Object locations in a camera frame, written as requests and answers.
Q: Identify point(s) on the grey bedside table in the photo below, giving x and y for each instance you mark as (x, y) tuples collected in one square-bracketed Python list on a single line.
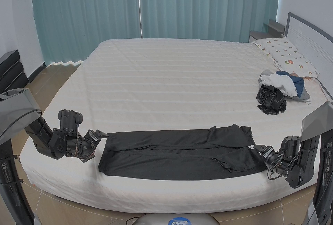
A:
[(265, 31)]

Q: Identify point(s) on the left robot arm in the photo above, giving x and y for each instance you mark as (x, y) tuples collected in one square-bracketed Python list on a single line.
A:
[(15, 109)]

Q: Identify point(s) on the pile of clothes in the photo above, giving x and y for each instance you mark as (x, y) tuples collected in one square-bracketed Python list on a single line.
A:
[(281, 83)]

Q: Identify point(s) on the shiny black garment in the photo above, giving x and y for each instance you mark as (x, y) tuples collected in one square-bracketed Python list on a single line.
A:
[(270, 100)]

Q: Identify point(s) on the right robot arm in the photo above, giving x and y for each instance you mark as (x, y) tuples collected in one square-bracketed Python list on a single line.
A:
[(317, 120)]

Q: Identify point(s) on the black chest of drawers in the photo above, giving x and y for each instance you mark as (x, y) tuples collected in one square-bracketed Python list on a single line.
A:
[(11, 70)]

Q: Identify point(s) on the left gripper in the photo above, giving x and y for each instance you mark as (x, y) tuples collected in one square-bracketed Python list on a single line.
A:
[(92, 139)]

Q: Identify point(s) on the black T-shirt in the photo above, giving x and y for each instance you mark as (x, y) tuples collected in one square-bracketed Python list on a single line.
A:
[(182, 161)]

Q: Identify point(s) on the white printed pillow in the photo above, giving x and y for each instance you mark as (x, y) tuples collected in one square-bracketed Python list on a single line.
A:
[(286, 55)]

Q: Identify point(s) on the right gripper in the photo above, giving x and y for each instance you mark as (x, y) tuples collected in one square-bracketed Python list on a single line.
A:
[(268, 155)]

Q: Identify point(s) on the bed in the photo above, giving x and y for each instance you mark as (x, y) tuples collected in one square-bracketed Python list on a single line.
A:
[(169, 75)]

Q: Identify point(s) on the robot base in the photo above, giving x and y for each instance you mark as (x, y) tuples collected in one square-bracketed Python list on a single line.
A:
[(156, 220)]

